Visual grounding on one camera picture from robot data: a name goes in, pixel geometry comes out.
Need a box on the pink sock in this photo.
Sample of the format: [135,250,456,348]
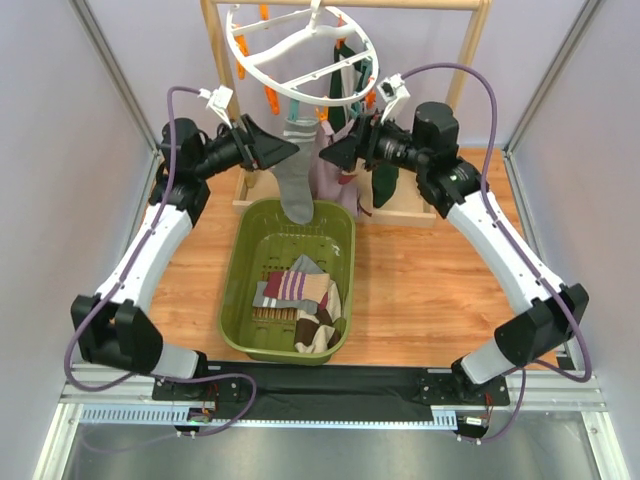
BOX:
[309,120,369,217]

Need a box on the dark green sock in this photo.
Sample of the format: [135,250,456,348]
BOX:
[328,40,399,209]

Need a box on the teal clothes clip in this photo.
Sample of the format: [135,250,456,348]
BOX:
[287,99,300,122]

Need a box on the white round clip hanger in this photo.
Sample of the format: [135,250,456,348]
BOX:
[224,1,380,107]

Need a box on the grey striped sock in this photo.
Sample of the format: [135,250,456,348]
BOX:
[252,281,318,315]

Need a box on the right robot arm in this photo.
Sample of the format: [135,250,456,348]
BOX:
[320,102,589,388]

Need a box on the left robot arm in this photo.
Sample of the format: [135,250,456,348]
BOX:
[71,115,299,379]

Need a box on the orange clothes clip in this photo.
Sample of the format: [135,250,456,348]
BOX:
[315,106,329,124]

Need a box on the orange clip left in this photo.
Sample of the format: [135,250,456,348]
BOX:
[264,86,280,115]

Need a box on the white sock on hanger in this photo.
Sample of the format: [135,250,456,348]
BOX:
[340,64,357,98]

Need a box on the green plastic basket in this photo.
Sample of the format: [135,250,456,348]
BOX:
[219,198,355,366]

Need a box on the wooden drying rack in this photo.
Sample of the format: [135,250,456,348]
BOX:
[201,1,497,226]

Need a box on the brown beige patterned sock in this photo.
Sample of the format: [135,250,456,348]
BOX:
[294,285,342,354]

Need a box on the black cloth strip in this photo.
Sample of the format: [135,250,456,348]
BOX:
[210,362,433,422]

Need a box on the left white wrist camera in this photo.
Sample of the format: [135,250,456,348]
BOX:
[198,85,234,128]

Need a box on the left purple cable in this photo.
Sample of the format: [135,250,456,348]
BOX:
[63,85,258,455]

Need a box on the purple cable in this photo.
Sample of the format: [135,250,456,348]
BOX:
[399,62,594,447]
[63,85,258,455]

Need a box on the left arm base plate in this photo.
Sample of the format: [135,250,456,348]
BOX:
[152,364,253,403]

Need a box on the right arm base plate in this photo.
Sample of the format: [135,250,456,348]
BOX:
[417,369,510,406]

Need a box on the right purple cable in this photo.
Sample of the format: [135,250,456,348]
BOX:
[399,62,594,447]

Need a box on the aluminium frame rail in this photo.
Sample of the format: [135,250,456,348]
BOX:
[35,362,629,479]

